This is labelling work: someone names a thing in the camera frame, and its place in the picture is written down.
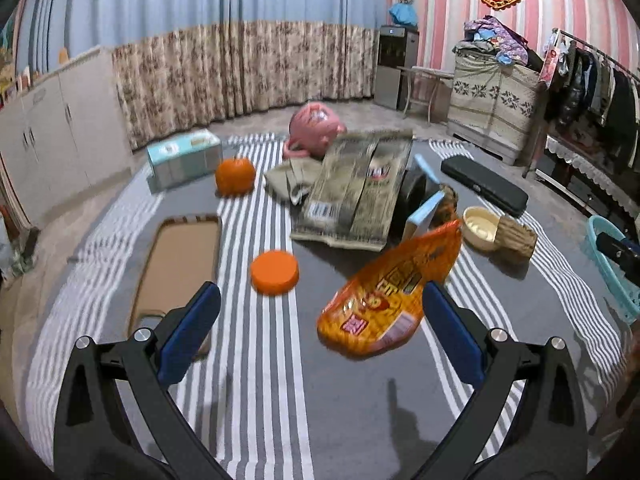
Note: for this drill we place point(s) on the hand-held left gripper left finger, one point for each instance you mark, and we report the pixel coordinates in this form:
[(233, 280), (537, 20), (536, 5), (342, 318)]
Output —
[(192, 330)]

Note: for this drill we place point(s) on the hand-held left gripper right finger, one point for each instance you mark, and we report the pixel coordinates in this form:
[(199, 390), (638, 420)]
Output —
[(452, 330)]

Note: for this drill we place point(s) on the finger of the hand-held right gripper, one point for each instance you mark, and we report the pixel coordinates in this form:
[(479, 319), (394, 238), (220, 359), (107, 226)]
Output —
[(612, 246)]

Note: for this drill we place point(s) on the teal plastic basket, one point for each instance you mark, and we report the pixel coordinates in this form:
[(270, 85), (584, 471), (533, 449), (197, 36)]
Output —
[(612, 285)]

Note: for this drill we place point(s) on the orange snack bag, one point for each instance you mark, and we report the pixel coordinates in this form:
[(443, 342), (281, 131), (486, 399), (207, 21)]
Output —
[(380, 300)]

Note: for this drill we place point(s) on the white blue paper packet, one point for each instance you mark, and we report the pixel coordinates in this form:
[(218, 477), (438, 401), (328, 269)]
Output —
[(422, 215)]

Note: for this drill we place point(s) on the brown phone case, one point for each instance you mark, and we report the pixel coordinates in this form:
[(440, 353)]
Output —
[(175, 270)]

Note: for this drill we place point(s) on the small woven basket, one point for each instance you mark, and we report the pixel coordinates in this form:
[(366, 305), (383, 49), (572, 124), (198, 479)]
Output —
[(517, 237)]

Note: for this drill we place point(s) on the orange round lid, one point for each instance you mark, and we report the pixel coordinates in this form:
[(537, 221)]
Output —
[(275, 272)]

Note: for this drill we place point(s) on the white plastic bowl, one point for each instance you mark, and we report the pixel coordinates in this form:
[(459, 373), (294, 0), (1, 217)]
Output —
[(480, 227)]

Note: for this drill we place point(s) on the brown patterned wrapper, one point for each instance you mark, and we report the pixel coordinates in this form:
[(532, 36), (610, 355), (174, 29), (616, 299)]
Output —
[(448, 205)]

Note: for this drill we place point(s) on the grey white striped mat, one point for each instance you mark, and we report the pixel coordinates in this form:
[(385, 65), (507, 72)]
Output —
[(350, 410)]

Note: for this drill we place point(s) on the black textured pouch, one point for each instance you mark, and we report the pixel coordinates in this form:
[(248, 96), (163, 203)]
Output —
[(412, 195)]

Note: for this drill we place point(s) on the black glasses case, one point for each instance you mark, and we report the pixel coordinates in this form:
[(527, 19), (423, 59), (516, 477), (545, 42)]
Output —
[(485, 185)]

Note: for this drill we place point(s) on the clothes rack with hanging clothes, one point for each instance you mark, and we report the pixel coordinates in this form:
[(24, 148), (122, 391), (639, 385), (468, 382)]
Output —
[(590, 90)]

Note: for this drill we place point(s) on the tangerine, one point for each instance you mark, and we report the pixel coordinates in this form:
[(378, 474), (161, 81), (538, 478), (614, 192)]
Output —
[(235, 176)]

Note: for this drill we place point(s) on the light blue card piece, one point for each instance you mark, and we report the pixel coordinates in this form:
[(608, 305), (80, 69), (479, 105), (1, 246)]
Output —
[(427, 170)]

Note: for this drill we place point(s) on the light blue tissue box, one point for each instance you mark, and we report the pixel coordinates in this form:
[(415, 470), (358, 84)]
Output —
[(182, 160)]

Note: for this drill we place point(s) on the large grey brown packaging bag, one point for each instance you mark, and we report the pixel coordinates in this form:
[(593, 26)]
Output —
[(350, 190)]

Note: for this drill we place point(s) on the beige face mask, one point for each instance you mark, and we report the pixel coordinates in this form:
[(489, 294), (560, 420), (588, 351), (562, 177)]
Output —
[(290, 180)]

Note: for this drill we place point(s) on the chest with patterned cloth cover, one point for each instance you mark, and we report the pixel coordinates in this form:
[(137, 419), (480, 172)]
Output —
[(490, 105)]

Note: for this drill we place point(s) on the plastic bag on floor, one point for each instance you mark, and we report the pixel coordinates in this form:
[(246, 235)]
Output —
[(12, 250)]

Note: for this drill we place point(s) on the pink cartoon cup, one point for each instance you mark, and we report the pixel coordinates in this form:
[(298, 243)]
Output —
[(315, 127)]

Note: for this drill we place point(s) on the pile of clothes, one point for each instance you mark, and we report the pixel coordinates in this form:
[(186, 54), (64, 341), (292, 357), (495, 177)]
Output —
[(495, 40)]

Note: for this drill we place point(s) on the white cabinet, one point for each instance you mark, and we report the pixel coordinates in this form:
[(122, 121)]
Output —
[(65, 125)]

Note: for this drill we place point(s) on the folding metal table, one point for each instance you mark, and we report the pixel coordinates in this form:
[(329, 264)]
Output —
[(425, 80)]

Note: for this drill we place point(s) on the blue and floral curtain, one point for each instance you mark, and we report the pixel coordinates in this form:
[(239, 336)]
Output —
[(225, 70)]

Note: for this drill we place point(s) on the grey water dispenser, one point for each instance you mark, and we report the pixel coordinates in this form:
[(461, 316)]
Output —
[(395, 70)]

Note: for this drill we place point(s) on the small orange cone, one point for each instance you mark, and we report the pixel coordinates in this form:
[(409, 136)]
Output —
[(62, 54)]

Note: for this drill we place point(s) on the potted plant with blue cover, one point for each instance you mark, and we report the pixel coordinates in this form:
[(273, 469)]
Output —
[(404, 12)]

